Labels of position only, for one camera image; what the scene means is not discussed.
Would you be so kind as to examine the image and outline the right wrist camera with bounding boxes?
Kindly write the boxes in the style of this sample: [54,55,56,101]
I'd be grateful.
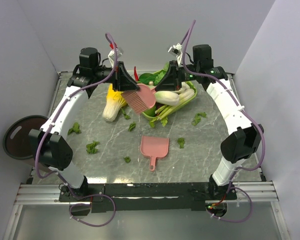
[167,43,183,66]

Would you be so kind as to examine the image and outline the yellow napa cabbage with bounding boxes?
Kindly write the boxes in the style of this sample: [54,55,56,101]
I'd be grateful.
[102,84,127,122]

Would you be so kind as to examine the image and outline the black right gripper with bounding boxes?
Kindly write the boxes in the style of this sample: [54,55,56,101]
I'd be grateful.
[154,60,199,92]

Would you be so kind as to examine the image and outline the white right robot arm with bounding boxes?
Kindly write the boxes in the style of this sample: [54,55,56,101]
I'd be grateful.
[158,43,264,199]

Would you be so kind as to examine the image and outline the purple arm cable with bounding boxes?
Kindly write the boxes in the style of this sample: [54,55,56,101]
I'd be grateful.
[179,19,266,223]
[34,32,121,227]

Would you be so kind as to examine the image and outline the green celery stalks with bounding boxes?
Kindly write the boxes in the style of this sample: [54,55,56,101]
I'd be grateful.
[148,102,188,128]

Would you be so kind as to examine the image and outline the large green napa cabbage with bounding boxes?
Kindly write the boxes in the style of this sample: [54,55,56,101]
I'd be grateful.
[154,91,180,106]

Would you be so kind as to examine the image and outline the pink dustpan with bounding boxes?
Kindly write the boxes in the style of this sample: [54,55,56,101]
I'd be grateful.
[140,135,170,172]

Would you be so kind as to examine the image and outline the red chili pepper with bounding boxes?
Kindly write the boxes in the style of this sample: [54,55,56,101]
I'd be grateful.
[133,66,139,82]

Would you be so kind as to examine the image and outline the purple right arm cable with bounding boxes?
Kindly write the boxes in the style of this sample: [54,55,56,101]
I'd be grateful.
[179,19,266,223]

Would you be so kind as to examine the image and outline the aluminium rail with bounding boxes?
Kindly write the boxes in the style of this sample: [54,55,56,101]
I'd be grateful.
[14,181,279,205]

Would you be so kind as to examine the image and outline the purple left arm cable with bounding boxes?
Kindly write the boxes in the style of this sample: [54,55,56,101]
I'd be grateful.
[34,32,121,227]

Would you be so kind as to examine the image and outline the pink hand brush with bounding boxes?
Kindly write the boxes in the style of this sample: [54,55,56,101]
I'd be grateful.
[121,83,156,115]

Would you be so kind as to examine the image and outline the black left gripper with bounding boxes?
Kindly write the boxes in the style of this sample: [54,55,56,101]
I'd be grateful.
[93,61,141,92]

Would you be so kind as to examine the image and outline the green round cabbage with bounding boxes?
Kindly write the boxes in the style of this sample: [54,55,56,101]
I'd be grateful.
[145,105,157,117]

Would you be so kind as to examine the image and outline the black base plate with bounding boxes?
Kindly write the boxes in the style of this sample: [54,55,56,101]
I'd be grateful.
[59,182,237,213]

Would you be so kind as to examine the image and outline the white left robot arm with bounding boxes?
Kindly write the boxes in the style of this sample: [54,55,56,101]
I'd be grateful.
[28,46,137,201]

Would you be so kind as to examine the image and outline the green plastic basket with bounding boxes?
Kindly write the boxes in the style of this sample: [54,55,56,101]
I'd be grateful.
[138,69,197,122]

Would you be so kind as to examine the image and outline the brown round bin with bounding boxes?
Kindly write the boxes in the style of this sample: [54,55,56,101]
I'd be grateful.
[2,115,48,167]

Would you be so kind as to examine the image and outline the green bok choy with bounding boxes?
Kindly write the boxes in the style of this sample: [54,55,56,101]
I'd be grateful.
[139,62,195,104]

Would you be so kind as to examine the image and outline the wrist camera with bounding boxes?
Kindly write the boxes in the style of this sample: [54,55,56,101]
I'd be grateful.
[107,43,124,68]
[167,43,183,66]

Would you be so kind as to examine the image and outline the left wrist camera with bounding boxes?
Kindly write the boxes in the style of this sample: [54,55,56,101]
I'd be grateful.
[107,43,124,68]

